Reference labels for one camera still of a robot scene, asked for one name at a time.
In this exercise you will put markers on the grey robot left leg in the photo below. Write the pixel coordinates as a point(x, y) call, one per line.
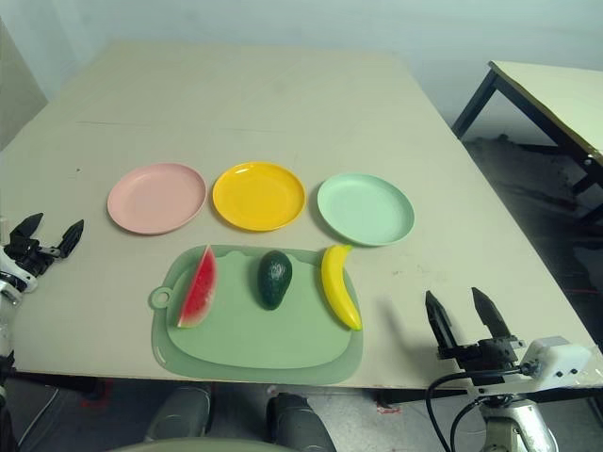
point(181, 414)

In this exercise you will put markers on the toy watermelon slice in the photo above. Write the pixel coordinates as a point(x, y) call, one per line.
point(200, 292)

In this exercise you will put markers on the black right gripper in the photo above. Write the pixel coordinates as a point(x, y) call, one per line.
point(480, 355)

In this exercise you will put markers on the green silicone cutting mat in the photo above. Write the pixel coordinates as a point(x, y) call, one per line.
point(264, 339)

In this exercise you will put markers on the grey robot right leg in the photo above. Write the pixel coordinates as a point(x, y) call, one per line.
point(301, 424)

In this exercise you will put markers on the mint green plastic plate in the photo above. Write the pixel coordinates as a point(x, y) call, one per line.
point(363, 209)

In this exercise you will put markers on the black rough floor mat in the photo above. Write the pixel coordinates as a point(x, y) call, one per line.
point(518, 160)

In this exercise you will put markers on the yellow plastic plate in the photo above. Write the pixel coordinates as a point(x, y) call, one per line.
point(256, 195)

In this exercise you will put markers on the dark green toy avocado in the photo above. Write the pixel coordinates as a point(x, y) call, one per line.
point(274, 280)

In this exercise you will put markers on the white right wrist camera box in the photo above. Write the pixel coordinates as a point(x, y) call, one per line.
point(558, 360)

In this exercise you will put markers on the grey robot leg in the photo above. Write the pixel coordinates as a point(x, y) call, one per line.
point(181, 414)
point(301, 424)

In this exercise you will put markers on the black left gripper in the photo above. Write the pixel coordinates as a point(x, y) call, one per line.
point(28, 258)

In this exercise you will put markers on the yellow toy banana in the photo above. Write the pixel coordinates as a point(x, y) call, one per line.
point(337, 287)

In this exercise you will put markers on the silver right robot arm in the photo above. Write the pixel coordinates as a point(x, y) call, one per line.
point(509, 424)

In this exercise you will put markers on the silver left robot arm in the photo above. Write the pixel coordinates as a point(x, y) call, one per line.
point(4, 311)

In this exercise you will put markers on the pink plastic plate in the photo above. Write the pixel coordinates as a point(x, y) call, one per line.
point(155, 198)

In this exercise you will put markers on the grey robot torso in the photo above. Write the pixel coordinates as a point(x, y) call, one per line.
point(188, 446)

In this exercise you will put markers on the black table leg bar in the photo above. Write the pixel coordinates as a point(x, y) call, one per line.
point(56, 379)
point(414, 396)

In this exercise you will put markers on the side table with black legs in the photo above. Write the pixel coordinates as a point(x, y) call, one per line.
point(542, 89)

